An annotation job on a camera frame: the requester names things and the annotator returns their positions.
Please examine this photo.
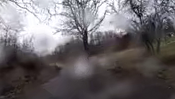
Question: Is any group of bare trees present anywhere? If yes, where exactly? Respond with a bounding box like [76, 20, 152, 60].
[114, 0, 175, 61]

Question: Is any tall bare tree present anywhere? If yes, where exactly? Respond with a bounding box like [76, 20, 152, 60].
[45, 0, 119, 59]

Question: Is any leaf-covered ground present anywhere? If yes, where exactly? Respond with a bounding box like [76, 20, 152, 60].
[0, 54, 67, 99]

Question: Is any dark asphalt path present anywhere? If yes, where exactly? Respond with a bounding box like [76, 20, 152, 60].
[0, 42, 175, 99]

